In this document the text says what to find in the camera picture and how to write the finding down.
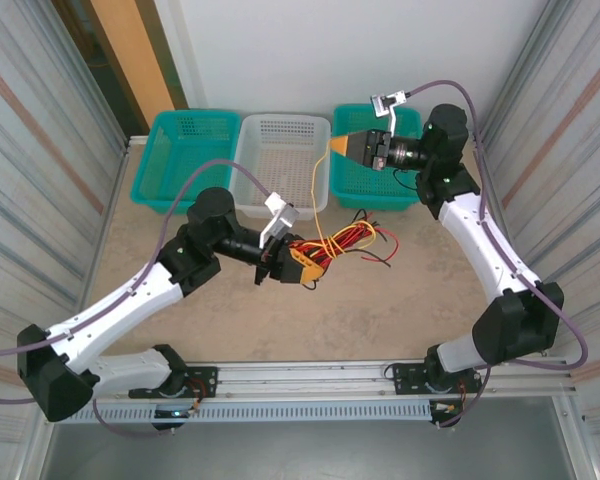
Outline red wire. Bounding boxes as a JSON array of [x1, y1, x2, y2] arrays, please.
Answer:
[[299, 222, 381, 274], [329, 212, 381, 254], [287, 238, 341, 266], [360, 225, 402, 269]]

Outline yellow wire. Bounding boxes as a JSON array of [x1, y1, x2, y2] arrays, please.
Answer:
[[311, 139, 341, 261], [322, 219, 383, 261]]

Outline teal plastic basket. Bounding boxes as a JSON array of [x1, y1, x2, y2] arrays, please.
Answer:
[[328, 103, 430, 212], [129, 109, 244, 216]]

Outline white plastic basket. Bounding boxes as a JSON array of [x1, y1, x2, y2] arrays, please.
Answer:
[[228, 113, 331, 221]]

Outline orange wooden door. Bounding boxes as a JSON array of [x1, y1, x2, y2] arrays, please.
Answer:
[[52, 0, 181, 136]]

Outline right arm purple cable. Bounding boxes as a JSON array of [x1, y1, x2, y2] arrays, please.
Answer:
[[407, 78, 590, 430]]

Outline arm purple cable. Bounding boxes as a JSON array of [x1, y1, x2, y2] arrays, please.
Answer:
[[407, 78, 590, 430], [0, 158, 274, 439]]

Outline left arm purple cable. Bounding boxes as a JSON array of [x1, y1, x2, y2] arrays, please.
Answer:
[[0, 158, 274, 439]]

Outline aluminium double mounting rail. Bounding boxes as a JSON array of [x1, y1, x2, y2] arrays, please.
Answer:
[[94, 357, 579, 401]]

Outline grey slotted cable duct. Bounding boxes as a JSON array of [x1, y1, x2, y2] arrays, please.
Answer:
[[54, 399, 434, 425]]

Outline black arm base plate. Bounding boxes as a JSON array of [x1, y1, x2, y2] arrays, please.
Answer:
[[392, 362, 483, 396], [128, 366, 219, 400]]

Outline red base power wires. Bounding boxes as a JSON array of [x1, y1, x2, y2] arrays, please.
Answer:
[[432, 380, 474, 417], [188, 378, 217, 417]]

